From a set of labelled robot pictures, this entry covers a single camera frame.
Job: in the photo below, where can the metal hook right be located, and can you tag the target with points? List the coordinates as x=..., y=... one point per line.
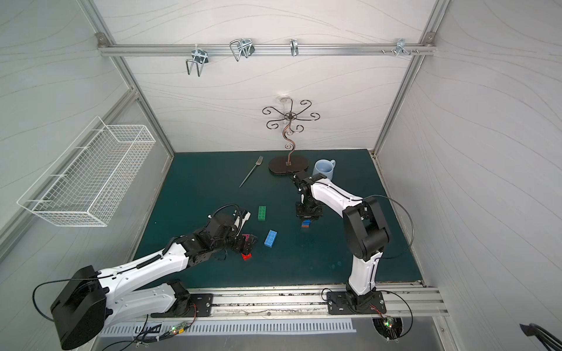
x=400, y=50

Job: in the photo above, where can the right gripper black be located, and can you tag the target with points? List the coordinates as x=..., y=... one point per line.
x=308, y=212

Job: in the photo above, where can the light blue long lego brick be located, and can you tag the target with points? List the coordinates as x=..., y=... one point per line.
x=270, y=238

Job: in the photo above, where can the white wire basket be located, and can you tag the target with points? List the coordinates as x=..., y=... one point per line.
x=85, y=185

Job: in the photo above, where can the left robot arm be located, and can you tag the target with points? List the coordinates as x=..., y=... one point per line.
x=93, y=300

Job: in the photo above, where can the black stand corner object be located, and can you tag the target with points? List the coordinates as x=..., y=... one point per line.
x=547, y=339

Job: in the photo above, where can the green table mat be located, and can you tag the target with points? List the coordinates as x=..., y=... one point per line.
x=198, y=184

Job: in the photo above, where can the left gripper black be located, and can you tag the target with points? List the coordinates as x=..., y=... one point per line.
x=239, y=241

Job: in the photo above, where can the small metal hook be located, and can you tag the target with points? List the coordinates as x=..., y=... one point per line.
x=294, y=47

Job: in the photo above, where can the metal double hook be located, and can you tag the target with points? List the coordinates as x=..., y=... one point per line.
x=197, y=61
x=242, y=48

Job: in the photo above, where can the light blue mug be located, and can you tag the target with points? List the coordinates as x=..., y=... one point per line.
x=325, y=167

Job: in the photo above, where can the white vent strip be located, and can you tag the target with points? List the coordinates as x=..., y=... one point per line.
x=240, y=327

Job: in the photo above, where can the aluminium top rail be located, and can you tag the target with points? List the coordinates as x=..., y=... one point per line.
x=263, y=50

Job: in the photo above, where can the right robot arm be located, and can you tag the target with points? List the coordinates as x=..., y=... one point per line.
x=366, y=233

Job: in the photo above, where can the metal double hook left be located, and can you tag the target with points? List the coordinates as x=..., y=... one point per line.
x=197, y=61

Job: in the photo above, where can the green long lego brick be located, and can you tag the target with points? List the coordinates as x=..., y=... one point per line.
x=262, y=213

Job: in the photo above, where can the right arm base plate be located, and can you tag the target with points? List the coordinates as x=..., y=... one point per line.
x=338, y=303

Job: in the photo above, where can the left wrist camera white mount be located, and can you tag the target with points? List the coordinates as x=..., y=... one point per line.
x=243, y=216

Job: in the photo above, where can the silver metal fork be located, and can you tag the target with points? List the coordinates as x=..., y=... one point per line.
x=256, y=165

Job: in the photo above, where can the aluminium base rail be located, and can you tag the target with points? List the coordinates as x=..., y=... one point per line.
x=308, y=301

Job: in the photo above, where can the brown metal mug tree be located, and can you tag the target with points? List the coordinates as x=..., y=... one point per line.
x=285, y=165

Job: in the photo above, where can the metal double hook middle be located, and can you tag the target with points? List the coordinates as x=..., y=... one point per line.
x=242, y=48

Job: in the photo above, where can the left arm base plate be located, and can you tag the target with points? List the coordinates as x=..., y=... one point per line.
x=190, y=305

